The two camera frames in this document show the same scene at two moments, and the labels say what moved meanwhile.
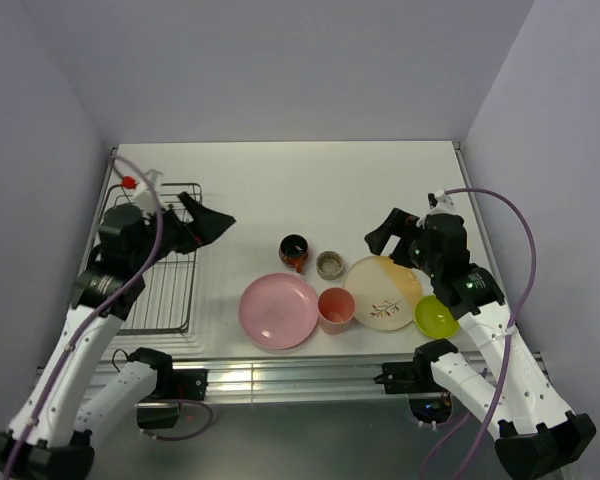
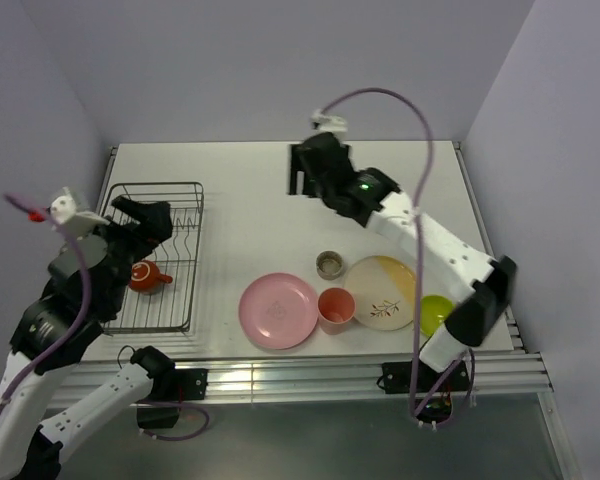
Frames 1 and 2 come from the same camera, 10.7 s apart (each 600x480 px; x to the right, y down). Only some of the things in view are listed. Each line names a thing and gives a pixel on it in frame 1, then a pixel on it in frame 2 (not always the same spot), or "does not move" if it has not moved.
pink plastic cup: x=336 y=308 does not move
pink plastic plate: x=278 y=311 does not move
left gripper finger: x=193 y=206 -> x=137 y=211
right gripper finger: x=377 y=240 -> x=310 y=179
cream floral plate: x=386 y=293 does not move
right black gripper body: x=419 y=257 -> x=344 y=151
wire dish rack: x=163 y=303 does not move
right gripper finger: x=399 y=221 -> x=298 y=163
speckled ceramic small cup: x=329 y=265 does not move
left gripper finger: x=209 y=224 -> x=156 y=221
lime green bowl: x=433 y=318 does not move
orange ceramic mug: x=293 y=250 -> x=146 y=277
